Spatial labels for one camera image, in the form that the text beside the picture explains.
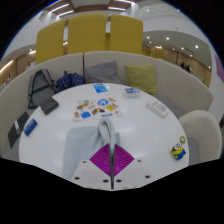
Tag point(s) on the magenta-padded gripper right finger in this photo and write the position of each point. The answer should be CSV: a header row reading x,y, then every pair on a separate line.
x,y
125,163

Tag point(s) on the person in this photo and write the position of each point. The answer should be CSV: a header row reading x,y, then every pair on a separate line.
x,y
188,69
182,65

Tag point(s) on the blue rectangular box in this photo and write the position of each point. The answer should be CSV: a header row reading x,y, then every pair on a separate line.
x,y
30,127

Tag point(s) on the yellow partition panel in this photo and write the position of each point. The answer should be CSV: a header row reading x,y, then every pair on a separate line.
x,y
86,33
50,41
126,34

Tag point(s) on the colourful sticker sheet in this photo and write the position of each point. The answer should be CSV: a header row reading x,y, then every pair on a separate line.
x,y
97,108

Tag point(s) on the beige curved sofa bench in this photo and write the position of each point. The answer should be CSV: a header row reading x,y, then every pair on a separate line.
x,y
181,90

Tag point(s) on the group of ceiling lights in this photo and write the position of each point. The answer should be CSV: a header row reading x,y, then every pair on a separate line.
x,y
59,7

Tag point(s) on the grey mesh backpack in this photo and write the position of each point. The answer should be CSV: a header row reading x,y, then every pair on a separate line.
x,y
40,87

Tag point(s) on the dark blue patterned bag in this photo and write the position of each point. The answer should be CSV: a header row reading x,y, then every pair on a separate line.
x,y
70,80

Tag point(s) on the white rectangular box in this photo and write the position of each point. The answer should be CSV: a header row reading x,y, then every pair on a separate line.
x,y
157,109

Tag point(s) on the light blue towel with writing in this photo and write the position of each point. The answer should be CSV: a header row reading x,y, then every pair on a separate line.
x,y
80,143

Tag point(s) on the dark brown wallet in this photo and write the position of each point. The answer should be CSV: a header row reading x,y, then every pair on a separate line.
x,y
49,105

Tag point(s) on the grey cushion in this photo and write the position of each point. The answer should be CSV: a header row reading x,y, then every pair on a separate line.
x,y
102,72

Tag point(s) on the yellow cartoon figure toy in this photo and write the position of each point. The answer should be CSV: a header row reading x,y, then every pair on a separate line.
x,y
178,150

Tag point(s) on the olive green cushion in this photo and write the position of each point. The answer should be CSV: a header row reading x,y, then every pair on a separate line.
x,y
141,78

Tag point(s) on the magenta wall panel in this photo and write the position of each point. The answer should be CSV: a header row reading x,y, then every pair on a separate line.
x,y
220,68

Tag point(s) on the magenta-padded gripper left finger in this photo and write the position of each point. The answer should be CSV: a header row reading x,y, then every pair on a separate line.
x,y
100,163

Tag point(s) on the white upholstered chair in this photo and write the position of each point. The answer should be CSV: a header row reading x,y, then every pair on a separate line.
x,y
200,133

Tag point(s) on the blue card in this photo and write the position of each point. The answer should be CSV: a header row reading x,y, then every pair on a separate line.
x,y
100,88

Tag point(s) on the small white device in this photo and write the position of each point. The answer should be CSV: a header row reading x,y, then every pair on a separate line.
x,y
16,125

